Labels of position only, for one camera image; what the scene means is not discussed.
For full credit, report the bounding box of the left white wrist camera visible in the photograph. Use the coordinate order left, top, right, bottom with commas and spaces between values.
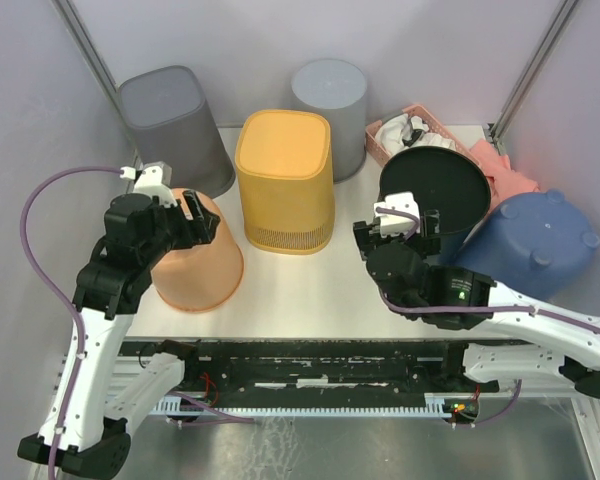
119, 162, 177, 208

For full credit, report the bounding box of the white cloth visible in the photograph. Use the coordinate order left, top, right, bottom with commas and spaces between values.
378, 115, 456, 155

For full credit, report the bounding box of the right aluminium frame post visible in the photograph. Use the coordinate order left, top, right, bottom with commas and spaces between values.
486, 0, 582, 154

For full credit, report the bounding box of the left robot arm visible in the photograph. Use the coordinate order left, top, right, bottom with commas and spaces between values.
17, 190, 220, 479

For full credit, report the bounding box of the pink plastic tray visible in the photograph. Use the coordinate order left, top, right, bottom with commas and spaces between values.
365, 104, 481, 166

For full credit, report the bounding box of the white slotted cable duct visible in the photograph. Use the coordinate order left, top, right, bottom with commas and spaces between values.
147, 392, 466, 416

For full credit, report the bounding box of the pink cloth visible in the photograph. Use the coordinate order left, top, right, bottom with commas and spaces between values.
470, 139, 540, 208

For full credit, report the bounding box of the orange round bin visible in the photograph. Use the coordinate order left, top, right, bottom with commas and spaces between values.
151, 218, 244, 313

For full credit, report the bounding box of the aluminium frame post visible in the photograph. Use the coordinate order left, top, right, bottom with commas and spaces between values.
486, 0, 582, 154
51, 0, 137, 149

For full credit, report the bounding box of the blue plastic bucket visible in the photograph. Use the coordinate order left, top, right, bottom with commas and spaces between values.
453, 189, 600, 301

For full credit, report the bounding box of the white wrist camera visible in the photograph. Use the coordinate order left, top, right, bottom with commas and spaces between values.
373, 192, 421, 239
119, 162, 177, 208

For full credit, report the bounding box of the aluminium rail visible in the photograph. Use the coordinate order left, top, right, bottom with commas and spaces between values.
49, 355, 596, 399

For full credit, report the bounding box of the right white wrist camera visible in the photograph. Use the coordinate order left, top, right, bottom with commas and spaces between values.
373, 192, 421, 239

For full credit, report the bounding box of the left aluminium frame post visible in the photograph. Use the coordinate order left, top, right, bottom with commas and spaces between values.
51, 0, 137, 149

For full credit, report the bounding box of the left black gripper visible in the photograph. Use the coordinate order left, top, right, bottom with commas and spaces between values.
142, 188, 221, 266

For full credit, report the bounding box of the grey slatted basket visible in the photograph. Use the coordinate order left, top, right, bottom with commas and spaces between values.
118, 65, 235, 198

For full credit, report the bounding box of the yellow slatted basket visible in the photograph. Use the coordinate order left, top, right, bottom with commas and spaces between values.
235, 109, 335, 255

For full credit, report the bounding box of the grey round bin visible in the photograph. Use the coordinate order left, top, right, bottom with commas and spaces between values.
291, 59, 367, 183

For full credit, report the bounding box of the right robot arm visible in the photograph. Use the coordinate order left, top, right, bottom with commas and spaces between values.
352, 205, 600, 399

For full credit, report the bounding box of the black cylindrical bin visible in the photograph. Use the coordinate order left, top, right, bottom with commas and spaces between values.
378, 146, 491, 264

